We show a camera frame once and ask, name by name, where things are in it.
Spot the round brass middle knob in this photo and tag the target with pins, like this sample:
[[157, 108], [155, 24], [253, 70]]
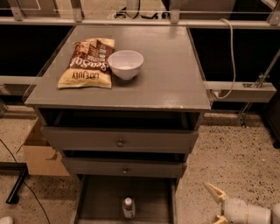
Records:
[[125, 170]]

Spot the brown yellow chips bag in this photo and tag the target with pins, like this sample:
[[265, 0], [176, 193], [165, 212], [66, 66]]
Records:
[[89, 65]]

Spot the round brass top knob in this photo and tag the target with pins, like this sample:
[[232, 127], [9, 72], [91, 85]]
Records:
[[120, 143]]

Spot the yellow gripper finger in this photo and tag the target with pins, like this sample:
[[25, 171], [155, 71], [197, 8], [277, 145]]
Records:
[[220, 219], [218, 195]]

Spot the cardboard box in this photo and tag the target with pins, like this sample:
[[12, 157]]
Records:
[[40, 157]]

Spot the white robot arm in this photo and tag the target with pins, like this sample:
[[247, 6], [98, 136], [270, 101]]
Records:
[[275, 212]]

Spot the round brass knob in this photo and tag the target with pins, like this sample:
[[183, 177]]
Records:
[[125, 170], [120, 143]]

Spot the black metal floor bar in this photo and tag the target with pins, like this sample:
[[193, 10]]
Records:
[[13, 197]]

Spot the grey drawer cabinet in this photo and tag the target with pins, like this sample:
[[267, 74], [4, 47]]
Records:
[[119, 119]]

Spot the grey bottom drawer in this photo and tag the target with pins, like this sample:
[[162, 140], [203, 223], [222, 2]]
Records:
[[101, 200]]

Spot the white shoe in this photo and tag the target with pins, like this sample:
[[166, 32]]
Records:
[[6, 220]]

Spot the white bowl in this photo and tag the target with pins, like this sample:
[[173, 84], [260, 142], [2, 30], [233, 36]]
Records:
[[125, 64]]

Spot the grey top drawer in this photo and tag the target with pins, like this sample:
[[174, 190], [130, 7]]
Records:
[[135, 140]]

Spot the grey metal rail frame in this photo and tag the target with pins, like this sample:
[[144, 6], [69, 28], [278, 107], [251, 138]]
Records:
[[242, 90]]

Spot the grey drawer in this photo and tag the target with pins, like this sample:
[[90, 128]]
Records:
[[113, 167], [101, 200], [135, 140]]

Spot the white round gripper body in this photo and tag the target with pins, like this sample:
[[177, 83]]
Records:
[[234, 210]]

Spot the clear plastic water bottle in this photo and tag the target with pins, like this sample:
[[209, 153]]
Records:
[[128, 208]]

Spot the grey middle drawer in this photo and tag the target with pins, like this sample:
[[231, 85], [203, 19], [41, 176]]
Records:
[[113, 167]]

